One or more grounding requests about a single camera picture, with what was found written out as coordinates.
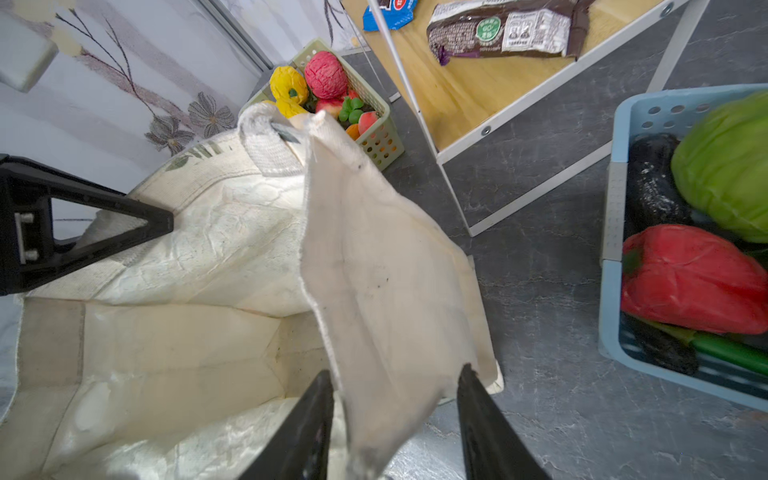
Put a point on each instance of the pale green perforated fruit basket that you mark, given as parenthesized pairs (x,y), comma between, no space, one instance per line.
(381,143)

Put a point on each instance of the white shelf rack with wood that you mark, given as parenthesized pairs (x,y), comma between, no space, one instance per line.
(461,104)

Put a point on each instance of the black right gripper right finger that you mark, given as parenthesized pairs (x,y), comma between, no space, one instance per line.
(491,448)

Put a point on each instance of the dark purple eggplant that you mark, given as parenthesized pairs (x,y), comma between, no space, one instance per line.
(652,196)

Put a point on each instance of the cream canvas grocery bag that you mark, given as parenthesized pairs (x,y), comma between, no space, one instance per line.
(179,358)

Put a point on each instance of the pink wrinkled round fruit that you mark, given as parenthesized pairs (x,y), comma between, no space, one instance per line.
(325,76)

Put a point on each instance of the brown chocolate bar wrapper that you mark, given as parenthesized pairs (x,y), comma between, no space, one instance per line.
(489,29)

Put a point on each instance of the light blue vegetable basket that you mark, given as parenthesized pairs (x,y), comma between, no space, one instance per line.
(716,365)

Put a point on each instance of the green cucumber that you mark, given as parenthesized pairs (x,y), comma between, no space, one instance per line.
(717,346)

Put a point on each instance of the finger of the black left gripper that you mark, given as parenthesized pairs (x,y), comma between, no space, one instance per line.
(54,223)

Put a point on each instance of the red bell pepper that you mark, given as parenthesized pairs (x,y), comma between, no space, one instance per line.
(687,277)

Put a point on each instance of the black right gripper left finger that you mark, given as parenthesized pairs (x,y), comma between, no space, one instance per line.
(299,449)

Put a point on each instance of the blue candy packet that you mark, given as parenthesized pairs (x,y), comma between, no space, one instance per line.
(397,13)

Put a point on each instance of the yellow wrinkled bell pepper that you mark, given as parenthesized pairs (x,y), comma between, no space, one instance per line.
(287,83)

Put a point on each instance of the green grapes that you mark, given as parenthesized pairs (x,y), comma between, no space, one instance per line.
(351,110)

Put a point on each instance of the green cabbage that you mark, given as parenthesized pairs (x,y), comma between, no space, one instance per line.
(720,167)

